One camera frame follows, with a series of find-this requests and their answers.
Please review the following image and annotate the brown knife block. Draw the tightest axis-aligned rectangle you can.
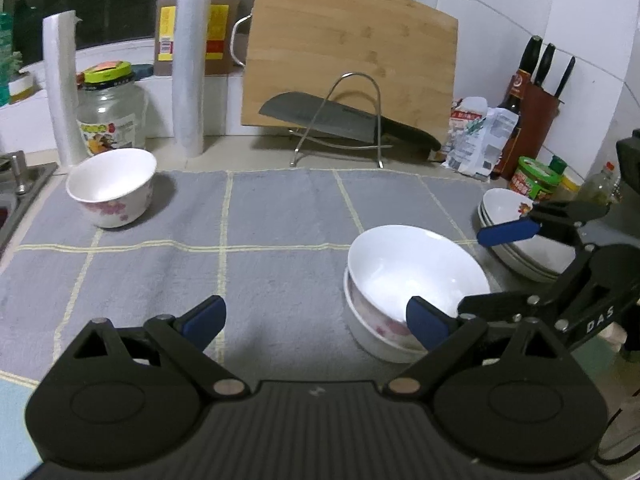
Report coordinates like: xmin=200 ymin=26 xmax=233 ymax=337
xmin=500 ymin=80 xmax=561 ymax=181

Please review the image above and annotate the white printed plastic bag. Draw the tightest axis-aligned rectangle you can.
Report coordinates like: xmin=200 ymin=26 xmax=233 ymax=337
xmin=442 ymin=107 xmax=521 ymax=181

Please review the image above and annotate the brown oil jug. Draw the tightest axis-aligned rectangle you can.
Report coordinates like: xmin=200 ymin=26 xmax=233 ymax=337
xmin=154 ymin=0 xmax=241 ymax=77

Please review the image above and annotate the yellow lid spice jar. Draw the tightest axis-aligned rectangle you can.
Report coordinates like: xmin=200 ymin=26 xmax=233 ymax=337
xmin=555 ymin=167 xmax=586 ymax=203

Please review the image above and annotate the dark soy sauce bottle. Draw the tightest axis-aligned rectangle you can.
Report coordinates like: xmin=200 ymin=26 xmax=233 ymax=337
xmin=490 ymin=72 xmax=532 ymax=181

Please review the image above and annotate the stainless steel sink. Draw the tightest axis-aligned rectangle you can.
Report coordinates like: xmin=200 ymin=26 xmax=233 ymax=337
xmin=0 ymin=150 xmax=60 ymax=256

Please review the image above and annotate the green round tin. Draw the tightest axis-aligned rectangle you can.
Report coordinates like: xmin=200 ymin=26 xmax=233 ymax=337
xmin=509 ymin=156 xmax=562 ymax=202

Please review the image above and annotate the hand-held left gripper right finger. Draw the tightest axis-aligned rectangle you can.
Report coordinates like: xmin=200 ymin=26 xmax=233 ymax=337
xmin=382 ymin=296 xmax=568 ymax=397

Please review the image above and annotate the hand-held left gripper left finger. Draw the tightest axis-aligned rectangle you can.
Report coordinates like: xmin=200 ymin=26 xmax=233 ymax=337
xmin=60 ymin=295 xmax=249 ymax=402

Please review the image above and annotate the glass jar green lid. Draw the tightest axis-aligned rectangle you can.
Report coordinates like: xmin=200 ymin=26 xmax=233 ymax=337
xmin=76 ymin=60 xmax=147 ymax=157

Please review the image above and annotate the large white fruit-print plate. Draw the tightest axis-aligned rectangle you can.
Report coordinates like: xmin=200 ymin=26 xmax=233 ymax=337
xmin=477 ymin=210 xmax=561 ymax=283

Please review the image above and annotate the black handled cleaver knife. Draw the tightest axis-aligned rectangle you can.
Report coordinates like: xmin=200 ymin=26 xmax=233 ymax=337
xmin=258 ymin=91 xmax=442 ymax=152

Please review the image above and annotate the red cap oil bottle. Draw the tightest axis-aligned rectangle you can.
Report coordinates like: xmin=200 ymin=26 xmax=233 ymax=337
xmin=582 ymin=161 xmax=621 ymax=206

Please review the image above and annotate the grey checked mat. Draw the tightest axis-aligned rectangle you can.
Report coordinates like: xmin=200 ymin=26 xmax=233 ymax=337
xmin=0 ymin=167 xmax=626 ymax=461

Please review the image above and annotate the white floral bowl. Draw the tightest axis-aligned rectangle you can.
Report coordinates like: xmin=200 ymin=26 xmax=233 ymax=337
xmin=66 ymin=148 xmax=157 ymax=229
xmin=343 ymin=267 xmax=431 ymax=364

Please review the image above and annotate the metal faucet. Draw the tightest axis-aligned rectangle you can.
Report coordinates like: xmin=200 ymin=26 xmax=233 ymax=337
xmin=0 ymin=150 xmax=28 ymax=197

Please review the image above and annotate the metal wire rack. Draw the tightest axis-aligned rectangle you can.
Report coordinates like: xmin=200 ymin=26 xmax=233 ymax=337
xmin=288 ymin=72 xmax=393 ymax=169

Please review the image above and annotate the small white pot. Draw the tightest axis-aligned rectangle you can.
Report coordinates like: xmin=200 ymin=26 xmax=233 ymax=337
xmin=7 ymin=50 xmax=37 ymax=106

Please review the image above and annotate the short plastic wrap roll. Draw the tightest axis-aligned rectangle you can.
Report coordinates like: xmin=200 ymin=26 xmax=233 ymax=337
xmin=42 ymin=10 xmax=87 ymax=167

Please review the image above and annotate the plain white bowl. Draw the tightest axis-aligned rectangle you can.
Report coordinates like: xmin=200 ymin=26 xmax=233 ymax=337
xmin=347 ymin=225 xmax=491 ymax=326

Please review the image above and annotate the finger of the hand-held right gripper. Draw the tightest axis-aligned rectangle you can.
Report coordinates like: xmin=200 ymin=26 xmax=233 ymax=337
xmin=457 ymin=285 xmax=568 ymax=322
xmin=477 ymin=201 xmax=613 ymax=247

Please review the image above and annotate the bamboo cutting board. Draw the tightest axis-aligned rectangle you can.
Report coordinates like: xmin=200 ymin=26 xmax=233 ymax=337
xmin=240 ymin=0 xmax=460 ymax=148

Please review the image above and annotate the black cable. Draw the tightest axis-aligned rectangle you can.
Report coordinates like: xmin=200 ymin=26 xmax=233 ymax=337
xmin=597 ymin=395 xmax=640 ymax=463

